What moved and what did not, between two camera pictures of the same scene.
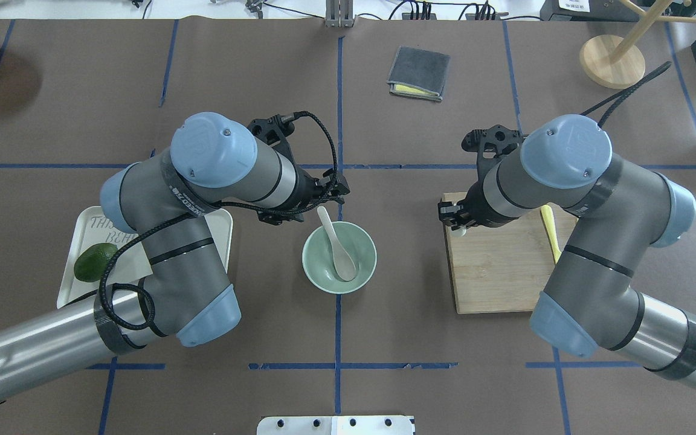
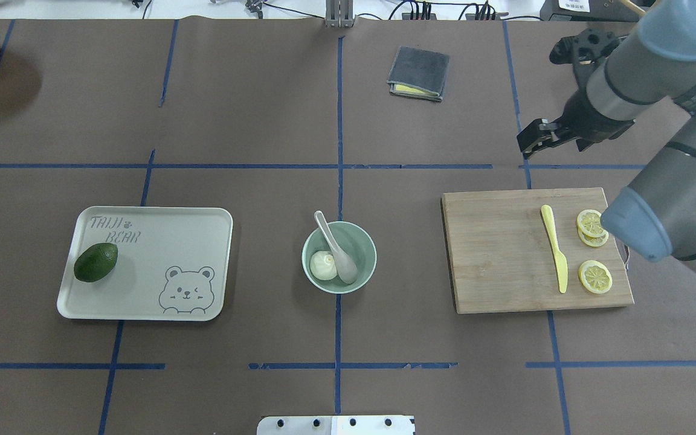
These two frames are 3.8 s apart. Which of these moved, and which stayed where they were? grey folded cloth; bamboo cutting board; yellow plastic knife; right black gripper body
Moved: right black gripper body
Stayed: grey folded cloth; bamboo cutting board; yellow plastic knife
